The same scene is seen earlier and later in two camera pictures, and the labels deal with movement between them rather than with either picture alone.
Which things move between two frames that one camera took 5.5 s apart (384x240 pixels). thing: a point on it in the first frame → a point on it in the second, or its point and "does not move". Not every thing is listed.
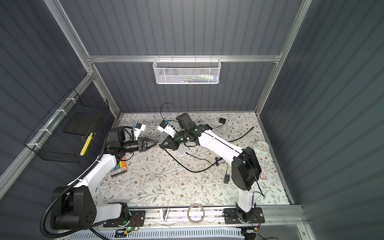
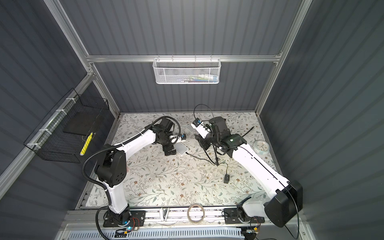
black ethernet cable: x=189 y=170 → x=217 y=159
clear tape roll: x=261 y=147 does not move
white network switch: x=182 y=149 does not move
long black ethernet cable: x=243 y=136 does not move
